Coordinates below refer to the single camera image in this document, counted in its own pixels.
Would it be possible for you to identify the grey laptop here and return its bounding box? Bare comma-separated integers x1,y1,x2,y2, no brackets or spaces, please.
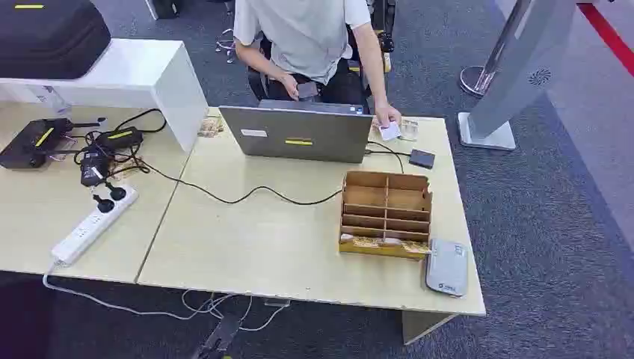
218,99,374,165

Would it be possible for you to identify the wooden card box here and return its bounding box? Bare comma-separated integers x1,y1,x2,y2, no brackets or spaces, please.
339,171,434,262

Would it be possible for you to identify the patterned card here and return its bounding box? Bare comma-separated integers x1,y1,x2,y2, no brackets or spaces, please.
340,233,387,249
385,238,431,256

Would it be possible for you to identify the white card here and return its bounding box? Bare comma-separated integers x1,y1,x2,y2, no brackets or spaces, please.
378,121,402,143

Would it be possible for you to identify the dark phone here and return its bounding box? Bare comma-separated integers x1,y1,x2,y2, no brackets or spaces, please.
296,81,321,100

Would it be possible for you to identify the person's left hand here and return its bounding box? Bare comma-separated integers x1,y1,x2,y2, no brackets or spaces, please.
374,102,403,128

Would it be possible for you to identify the person's hand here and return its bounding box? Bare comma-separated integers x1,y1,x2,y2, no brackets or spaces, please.
374,102,403,128
278,72,301,102

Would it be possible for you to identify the person's right hand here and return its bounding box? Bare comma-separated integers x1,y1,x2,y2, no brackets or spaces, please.
278,72,301,102

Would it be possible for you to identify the clear plastic card case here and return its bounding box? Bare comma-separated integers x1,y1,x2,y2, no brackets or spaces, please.
398,118,420,143

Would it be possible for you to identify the small black box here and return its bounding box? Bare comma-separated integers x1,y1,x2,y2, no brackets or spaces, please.
408,148,437,171

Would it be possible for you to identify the person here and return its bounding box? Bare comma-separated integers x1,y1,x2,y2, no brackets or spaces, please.
233,0,403,128

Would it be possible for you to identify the grey card reader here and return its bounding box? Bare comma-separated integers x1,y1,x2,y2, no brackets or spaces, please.
424,238,470,299

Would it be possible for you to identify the pale desk leg panel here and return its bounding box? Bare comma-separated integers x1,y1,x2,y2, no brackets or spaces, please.
401,310,460,347

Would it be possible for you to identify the robot's black leg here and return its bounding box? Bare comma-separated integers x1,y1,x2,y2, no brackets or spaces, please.
190,312,244,359

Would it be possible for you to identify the black plug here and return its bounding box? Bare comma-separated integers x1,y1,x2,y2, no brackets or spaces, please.
103,180,128,203
92,193,116,215

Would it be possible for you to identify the black adapter with yellow tape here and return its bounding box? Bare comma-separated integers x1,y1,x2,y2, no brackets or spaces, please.
94,126,145,152

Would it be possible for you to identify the white desk riser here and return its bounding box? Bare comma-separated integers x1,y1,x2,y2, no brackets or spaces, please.
0,37,211,154

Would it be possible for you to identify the black power adapter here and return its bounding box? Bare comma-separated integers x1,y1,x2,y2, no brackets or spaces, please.
79,150,111,188

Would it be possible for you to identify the white power strip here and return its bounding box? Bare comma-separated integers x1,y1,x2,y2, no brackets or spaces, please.
50,184,140,268

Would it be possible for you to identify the grey kiosk stand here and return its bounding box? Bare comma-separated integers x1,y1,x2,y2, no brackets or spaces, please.
457,0,579,152

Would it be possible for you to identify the clear plastic bag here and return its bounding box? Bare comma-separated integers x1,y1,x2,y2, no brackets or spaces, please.
26,85,73,118

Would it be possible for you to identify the black router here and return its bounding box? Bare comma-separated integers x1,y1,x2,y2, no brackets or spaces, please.
0,117,108,171

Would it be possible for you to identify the black carry case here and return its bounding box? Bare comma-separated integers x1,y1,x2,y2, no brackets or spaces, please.
0,0,113,82

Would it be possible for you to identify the red barrier belt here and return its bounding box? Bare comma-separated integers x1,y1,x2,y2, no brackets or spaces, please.
576,1,634,79

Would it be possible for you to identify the short black cable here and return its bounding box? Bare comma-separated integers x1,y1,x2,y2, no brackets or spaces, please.
365,141,413,175

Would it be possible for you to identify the long black cable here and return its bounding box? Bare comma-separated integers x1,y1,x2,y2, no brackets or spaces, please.
126,157,344,206

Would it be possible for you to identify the black adapter cable loop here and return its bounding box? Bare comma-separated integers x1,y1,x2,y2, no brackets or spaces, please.
112,108,168,135

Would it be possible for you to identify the chrome stanchion post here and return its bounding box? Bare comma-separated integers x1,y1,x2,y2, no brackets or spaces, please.
459,0,527,99

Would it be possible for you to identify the white power strip cable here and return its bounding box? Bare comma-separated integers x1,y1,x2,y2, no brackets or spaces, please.
41,261,292,334

